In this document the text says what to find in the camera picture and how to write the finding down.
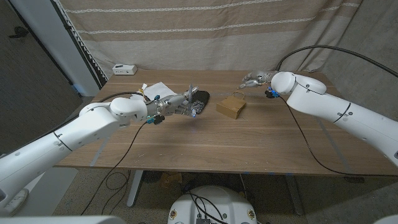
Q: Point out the black round floor object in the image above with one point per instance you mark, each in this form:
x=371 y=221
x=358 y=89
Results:
x=152 y=176

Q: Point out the black patterned bandana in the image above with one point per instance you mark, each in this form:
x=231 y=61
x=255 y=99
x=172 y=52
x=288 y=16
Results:
x=202 y=99

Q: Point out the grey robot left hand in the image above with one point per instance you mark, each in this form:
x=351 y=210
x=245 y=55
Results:
x=171 y=104

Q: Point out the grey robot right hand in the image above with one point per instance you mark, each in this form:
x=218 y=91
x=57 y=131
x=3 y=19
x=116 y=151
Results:
x=258 y=77

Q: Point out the grey table leg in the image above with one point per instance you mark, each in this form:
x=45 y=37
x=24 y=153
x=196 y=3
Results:
x=293 y=196

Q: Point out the white table leg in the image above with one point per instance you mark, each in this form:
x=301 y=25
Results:
x=134 y=189

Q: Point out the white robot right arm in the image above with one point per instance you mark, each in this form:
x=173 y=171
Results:
x=342 y=115

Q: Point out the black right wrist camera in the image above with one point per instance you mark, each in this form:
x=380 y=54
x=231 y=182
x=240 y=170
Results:
x=271 y=92

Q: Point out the brown cardboard scrap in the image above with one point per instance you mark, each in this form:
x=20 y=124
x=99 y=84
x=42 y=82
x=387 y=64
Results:
x=171 y=180

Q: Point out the white power strip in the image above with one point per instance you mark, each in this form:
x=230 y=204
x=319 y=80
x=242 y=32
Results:
x=124 y=69

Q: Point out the beige striped curtain backdrop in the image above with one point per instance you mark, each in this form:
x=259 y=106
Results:
x=202 y=37

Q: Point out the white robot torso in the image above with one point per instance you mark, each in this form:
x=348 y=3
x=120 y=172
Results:
x=224 y=202

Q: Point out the black backdrop frame bar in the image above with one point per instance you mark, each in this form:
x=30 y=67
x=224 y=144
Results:
x=89 y=62

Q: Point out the white paper sheets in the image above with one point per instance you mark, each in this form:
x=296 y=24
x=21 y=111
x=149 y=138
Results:
x=158 y=88

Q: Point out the brown paper bag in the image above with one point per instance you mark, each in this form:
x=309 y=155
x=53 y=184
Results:
x=230 y=107

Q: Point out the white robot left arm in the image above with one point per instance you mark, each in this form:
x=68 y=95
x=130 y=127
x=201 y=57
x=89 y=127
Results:
x=77 y=130

